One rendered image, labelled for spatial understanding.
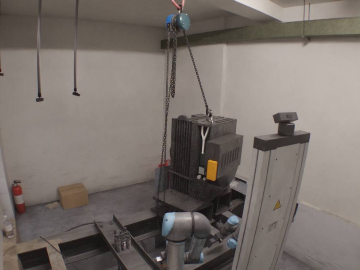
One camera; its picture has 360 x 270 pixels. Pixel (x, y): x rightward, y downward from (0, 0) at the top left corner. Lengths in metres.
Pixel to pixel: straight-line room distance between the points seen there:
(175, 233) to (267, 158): 0.54
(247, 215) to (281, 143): 0.33
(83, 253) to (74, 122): 2.19
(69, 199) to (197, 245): 2.83
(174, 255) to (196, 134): 1.17
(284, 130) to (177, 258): 0.78
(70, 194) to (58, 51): 2.17
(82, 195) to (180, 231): 2.90
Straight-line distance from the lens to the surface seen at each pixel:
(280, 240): 1.34
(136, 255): 1.95
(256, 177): 0.95
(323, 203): 2.85
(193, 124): 2.07
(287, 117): 1.01
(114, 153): 4.23
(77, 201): 3.93
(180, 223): 1.13
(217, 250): 2.05
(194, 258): 1.47
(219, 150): 1.89
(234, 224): 1.78
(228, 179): 2.22
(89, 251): 2.40
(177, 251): 1.21
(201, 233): 1.18
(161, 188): 2.66
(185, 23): 1.90
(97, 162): 4.17
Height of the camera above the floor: 1.98
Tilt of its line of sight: 14 degrees down
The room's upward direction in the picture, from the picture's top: 2 degrees clockwise
